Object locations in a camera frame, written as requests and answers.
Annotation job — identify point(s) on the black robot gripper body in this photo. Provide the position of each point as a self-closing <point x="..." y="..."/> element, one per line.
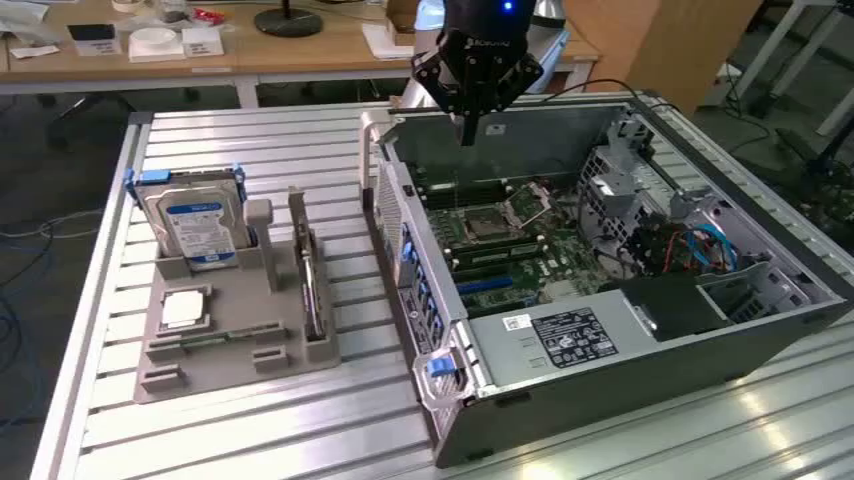
<point x="484" y="60"/>

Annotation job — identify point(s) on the green graphics card black cooler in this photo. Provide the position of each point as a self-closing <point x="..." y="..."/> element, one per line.
<point x="313" y="280"/>

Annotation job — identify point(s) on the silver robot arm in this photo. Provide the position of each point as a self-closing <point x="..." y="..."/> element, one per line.
<point x="417" y="95"/>

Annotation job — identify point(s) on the white booklet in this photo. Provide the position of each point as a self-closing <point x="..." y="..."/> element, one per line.
<point x="388" y="42"/>

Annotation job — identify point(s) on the wooden desk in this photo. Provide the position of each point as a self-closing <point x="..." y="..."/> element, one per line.
<point x="301" y="50"/>

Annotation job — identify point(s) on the wooden cabinet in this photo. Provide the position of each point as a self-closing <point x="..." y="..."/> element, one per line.
<point x="668" y="50"/>

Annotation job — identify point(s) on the metal socket cover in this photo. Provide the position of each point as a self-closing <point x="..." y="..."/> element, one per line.
<point x="531" y="200"/>

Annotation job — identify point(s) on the black round lamp base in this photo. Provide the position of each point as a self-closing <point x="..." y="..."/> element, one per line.
<point x="289" y="22"/>

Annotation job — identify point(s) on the silver drive cage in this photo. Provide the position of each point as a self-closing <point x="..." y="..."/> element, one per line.
<point x="617" y="195"/>

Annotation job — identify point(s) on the CPU socket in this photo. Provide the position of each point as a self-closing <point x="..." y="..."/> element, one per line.
<point x="488" y="222"/>

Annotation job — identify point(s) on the black installed RAM stick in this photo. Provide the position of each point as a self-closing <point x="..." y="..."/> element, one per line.
<point x="495" y="246"/>

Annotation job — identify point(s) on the green motherboard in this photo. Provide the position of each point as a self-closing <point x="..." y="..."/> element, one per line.
<point x="568" y="250"/>

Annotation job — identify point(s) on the small white box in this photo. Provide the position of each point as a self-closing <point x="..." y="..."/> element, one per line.
<point x="202" y="42"/>

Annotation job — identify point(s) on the red packet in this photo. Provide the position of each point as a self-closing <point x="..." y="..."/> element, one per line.
<point x="209" y="16"/>

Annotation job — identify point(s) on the blue expansion slot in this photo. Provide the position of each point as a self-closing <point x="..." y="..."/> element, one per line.
<point x="486" y="286"/>

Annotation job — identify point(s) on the hard disk blue caddy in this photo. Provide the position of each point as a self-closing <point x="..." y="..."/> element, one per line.
<point x="194" y="225"/>

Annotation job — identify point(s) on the white box black lid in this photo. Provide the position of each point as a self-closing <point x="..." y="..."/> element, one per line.
<point x="94" y="40"/>

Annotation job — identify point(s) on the grey parts rack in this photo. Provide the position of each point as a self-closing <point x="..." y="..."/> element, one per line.
<point x="248" y="310"/>

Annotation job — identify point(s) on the grey power supply unit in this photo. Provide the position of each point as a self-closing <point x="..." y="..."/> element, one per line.
<point x="508" y="350"/>

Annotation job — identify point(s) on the silver disk bay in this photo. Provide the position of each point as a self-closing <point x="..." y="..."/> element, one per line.
<point x="755" y="295"/>

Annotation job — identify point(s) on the blue case latch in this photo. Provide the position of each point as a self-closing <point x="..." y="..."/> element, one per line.
<point x="441" y="365"/>

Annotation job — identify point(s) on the silver CPU chip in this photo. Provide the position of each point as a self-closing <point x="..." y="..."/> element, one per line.
<point x="184" y="310"/>

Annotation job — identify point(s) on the white paper card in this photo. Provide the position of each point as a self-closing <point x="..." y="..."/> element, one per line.
<point x="34" y="51"/>

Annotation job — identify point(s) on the green RAM stick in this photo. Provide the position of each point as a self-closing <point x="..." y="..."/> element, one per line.
<point x="214" y="338"/>

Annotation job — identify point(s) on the black open PC case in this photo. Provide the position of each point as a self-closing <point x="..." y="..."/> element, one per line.
<point x="601" y="400"/>

